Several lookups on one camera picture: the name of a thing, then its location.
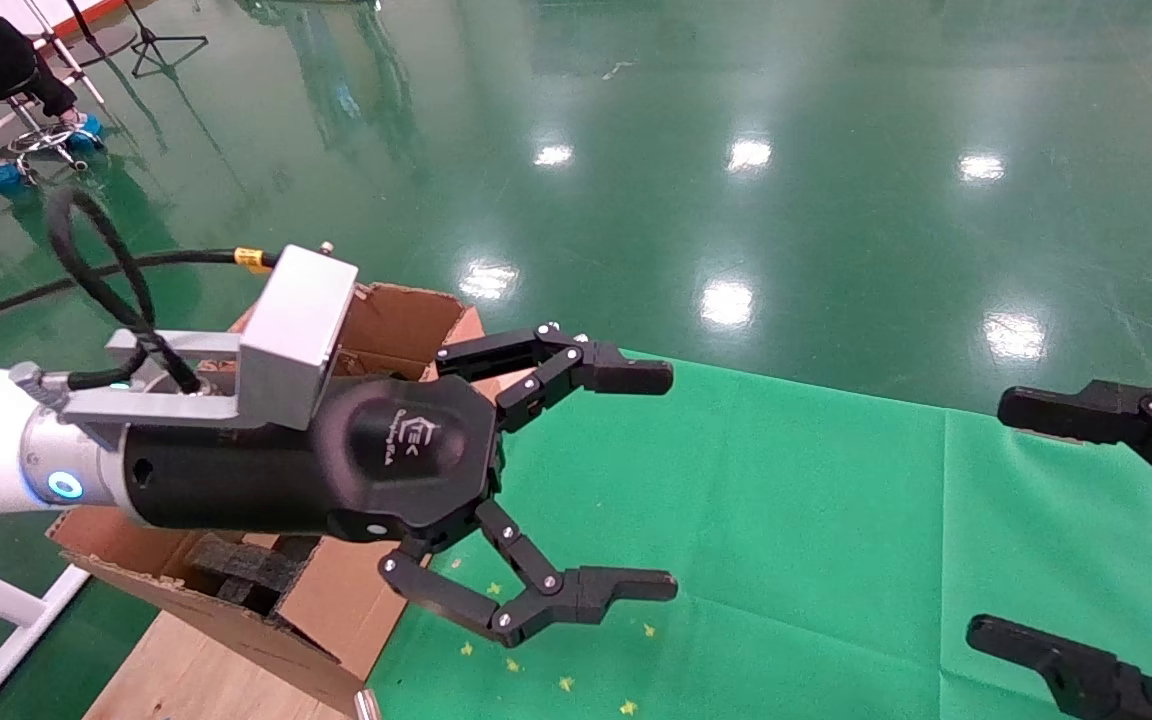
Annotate silver stand legs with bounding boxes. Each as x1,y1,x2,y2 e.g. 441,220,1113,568
21,0,105,106

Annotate large open cardboard carton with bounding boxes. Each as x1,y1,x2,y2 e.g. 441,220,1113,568
49,283,487,713

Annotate green cloth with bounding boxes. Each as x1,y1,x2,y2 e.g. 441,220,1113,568
366,345,1152,720

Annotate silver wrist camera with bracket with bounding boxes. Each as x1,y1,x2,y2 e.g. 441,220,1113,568
61,243,360,448

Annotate black foam block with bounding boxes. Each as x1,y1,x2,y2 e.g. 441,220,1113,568
184,535,322,616

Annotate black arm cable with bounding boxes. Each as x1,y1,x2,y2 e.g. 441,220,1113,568
0,188,277,396

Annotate black round-base stand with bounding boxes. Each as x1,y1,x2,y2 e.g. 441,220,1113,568
66,0,137,63

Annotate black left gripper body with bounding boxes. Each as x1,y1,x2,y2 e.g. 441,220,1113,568
121,375,507,546

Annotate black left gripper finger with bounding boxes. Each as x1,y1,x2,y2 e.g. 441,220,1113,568
379,498,679,648
434,322,675,433

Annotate chrome stool base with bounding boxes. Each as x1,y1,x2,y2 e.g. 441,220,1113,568
8,95,95,186

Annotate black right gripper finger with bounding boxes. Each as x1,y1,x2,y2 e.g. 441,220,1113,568
998,378,1152,516
968,615,1152,720

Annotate black tripod stand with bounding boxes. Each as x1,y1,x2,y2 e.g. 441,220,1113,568
126,0,209,79

